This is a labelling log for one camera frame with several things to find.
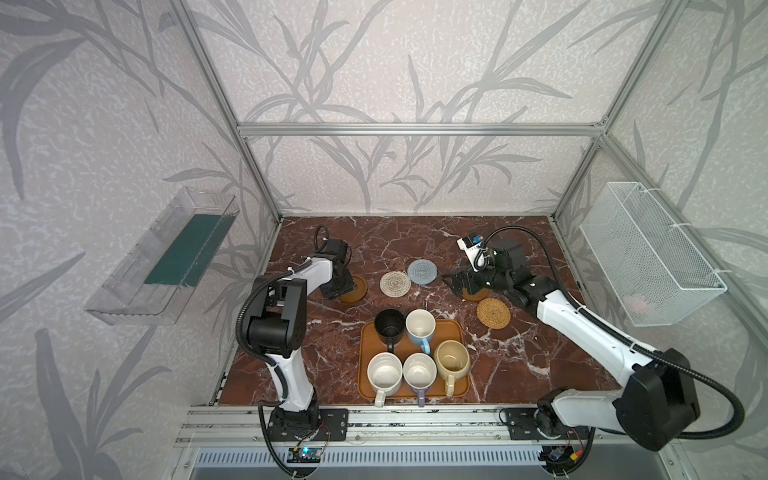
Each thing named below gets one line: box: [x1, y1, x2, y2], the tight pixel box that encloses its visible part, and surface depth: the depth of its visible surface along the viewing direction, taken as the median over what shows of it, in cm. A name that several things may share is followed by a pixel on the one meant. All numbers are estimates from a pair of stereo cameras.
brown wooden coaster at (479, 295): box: [462, 287, 490, 301], surface depth 75 cm
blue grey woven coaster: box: [407, 259, 437, 286], surface depth 107 cm
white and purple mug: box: [403, 352, 438, 407], surface depth 78 cm
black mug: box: [374, 308, 405, 352], surface depth 85 cm
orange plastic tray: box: [358, 319, 470, 399], surface depth 81 cm
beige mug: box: [434, 339, 471, 397], surface depth 78 cm
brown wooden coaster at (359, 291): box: [341, 275, 368, 303], surface depth 101 cm
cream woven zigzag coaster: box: [379, 270, 412, 298], surface depth 101 cm
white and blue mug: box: [405, 309, 436, 355], surface depth 84 cm
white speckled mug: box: [367, 352, 403, 408], surface depth 78 cm
